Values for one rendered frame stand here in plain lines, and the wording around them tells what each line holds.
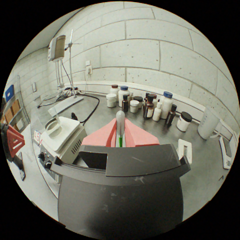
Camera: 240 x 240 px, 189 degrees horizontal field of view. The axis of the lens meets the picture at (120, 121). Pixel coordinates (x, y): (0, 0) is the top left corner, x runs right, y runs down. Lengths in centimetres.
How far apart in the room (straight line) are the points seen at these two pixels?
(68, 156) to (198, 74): 70
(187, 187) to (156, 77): 55
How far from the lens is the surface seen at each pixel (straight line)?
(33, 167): 42
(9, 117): 254
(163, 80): 53
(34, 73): 271
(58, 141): 23
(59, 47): 68
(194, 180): 33
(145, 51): 55
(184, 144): 16
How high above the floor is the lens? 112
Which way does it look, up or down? 38 degrees down
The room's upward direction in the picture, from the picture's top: straight up
